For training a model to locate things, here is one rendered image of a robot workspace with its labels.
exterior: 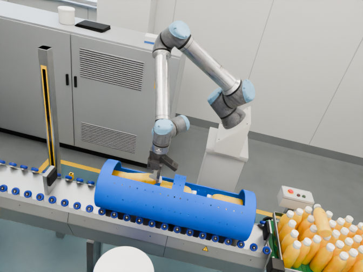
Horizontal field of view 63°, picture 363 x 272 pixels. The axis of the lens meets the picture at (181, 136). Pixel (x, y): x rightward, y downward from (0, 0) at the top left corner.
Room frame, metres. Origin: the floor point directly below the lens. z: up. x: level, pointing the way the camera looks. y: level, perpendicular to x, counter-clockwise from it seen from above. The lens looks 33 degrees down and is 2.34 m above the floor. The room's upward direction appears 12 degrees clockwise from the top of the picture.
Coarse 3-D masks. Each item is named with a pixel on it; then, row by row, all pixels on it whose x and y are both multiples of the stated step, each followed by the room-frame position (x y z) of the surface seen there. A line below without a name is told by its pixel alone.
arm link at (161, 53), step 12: (156, 48) 1.74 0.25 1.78; (156, 60) 1.70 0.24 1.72; (168, 60) 1.73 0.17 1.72; (156, 72) 1.64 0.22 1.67; (168, 72) 1.66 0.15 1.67; (156, 84) 1.59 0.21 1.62; (168, 84) 1.60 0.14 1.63; (156, 96) 1.53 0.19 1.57; (168, 96) 1.54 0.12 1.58; (156, 108) 1.47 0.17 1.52; (168, 108) 1.48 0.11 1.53; (156, 120) 1.41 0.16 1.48
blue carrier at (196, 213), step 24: (120, 168) 1.38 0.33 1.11; (96, 192) 1.11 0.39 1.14; (120, 192) 1.12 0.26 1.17; (144, 192) 1.13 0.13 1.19; (168, 192) 1.15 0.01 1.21; (216, 192) 1.36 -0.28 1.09; (240, 192) 1.34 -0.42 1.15; (144, 216) 1.10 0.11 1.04; (168, 216) 1.09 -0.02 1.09; (192, 216) 1.09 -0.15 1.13; (216, 216) 1.10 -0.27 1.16; (240, 216) 1.11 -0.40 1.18; (240, 240) 1.10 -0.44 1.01
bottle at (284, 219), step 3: (282, 216) 1.30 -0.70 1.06; (285, 216) 1.29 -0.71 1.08; (288, 216) 1.28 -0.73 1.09; (282, 219) 1.29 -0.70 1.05; (285, 219) 1.28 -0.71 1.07; (288, 219) 1.27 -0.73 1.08; (291, 219) 1.28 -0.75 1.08; (279, 222) 1.29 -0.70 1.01; (282, 222) 1.28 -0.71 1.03; (285, 222) 1.27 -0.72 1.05; (279, 225) 1.28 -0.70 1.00; (282, 225) 1.27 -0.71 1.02; (279, 228) 1.27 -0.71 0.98; (279, 231) 1.27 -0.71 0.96
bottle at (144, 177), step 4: (124, 176) 1.23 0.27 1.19; (128, 176) 1.23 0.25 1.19; (132, 176) 1.23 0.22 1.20; (136, 176) 1.23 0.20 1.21; (140, 176) 1.23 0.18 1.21; (144, 176) 1.23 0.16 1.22; (148, 176) 1.23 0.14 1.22; (136, 180) 1.21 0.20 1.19; (140, 180) 1.21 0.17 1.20; (144, 180) 1.21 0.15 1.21; (148, 180) 1.21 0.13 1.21; (152, 180) 1.21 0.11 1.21; (152, 184) 1.21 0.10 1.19
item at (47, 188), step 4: (52, 168) 1.28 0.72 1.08; (56, 168) 1.29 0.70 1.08; (48, 172) 1.24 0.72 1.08; (52, 172) 1.26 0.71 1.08; (56, 172) 1.29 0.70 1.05; (44, 176) 1.21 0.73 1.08; (48, 176) 1.22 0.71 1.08; (52, 176) 1.24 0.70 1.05; (56, 176) 1.29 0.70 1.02; (44, 180) 1.21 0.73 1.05; (48, 180) 1.21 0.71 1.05; (52, 180) 1.24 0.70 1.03; (44, 184) 1.21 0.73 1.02; (48, 184) 1.21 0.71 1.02; (52, 184) 1.26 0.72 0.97; (44, 188) 1.21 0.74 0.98; (48, 188) 1.21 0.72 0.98; (52, 188) 1.26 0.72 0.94; (44, 192) 1.21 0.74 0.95; (48, 192) 1.21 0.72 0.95
